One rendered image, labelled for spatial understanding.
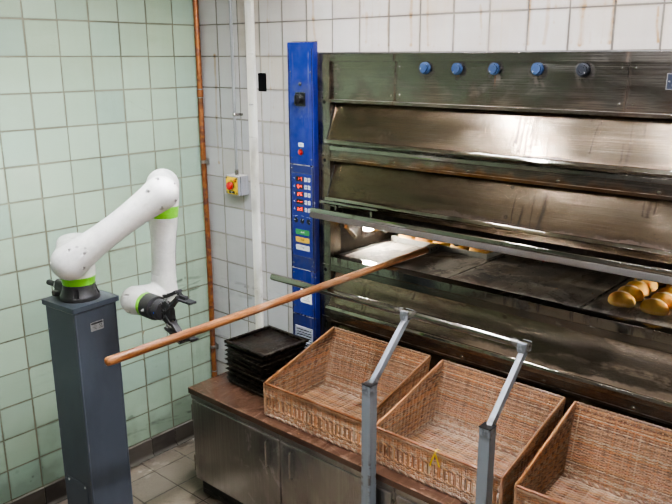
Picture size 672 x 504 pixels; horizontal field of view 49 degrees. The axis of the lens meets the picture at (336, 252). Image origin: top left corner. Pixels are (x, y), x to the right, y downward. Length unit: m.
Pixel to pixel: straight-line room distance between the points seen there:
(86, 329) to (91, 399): 0.28
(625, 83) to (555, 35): 0.30
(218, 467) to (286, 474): 0.48
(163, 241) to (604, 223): 1.60
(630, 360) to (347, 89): 1.59
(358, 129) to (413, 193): 0.38
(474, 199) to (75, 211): 1.83
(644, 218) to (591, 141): 0.32
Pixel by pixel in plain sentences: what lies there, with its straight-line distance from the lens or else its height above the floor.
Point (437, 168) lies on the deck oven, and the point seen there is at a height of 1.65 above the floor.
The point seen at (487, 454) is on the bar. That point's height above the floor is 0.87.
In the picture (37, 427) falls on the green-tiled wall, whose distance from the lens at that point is 3.81.
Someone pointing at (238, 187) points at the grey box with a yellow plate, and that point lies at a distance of 3.72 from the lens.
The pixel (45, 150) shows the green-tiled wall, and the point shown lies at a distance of 3.52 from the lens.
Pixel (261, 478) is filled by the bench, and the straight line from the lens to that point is 3.40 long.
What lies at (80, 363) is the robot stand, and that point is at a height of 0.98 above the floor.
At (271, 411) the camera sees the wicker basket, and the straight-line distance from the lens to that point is 3.25.
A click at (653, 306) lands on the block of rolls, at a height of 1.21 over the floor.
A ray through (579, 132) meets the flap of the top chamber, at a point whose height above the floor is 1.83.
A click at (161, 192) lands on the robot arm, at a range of 2.63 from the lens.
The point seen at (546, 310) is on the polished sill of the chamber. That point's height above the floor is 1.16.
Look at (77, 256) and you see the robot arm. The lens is 2.70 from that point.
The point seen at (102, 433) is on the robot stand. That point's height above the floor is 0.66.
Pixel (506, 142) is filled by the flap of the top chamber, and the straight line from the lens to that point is 2.82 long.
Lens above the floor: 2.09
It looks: 15 degrees down
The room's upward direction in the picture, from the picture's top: straight up
